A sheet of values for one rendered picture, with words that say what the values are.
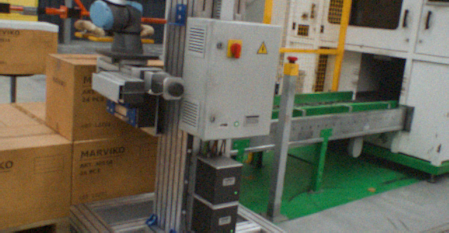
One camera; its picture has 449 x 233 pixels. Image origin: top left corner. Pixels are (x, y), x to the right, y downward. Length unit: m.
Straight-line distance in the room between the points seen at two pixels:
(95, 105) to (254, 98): 0.94
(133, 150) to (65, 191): 0.42
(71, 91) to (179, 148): 0.69
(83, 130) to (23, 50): 1.72
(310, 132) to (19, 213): 1.98
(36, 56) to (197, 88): 2.47
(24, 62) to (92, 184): 1.76
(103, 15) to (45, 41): 2.13
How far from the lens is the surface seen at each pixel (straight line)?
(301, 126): 3.43
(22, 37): 4.19
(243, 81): 1.96
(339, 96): 4.67
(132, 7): 2.26
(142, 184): 2.87
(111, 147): 2.69
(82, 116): 2.58
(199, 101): 1.92
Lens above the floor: 1.27
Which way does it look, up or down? 11 degrees down
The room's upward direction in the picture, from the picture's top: 6 degrees clockwise
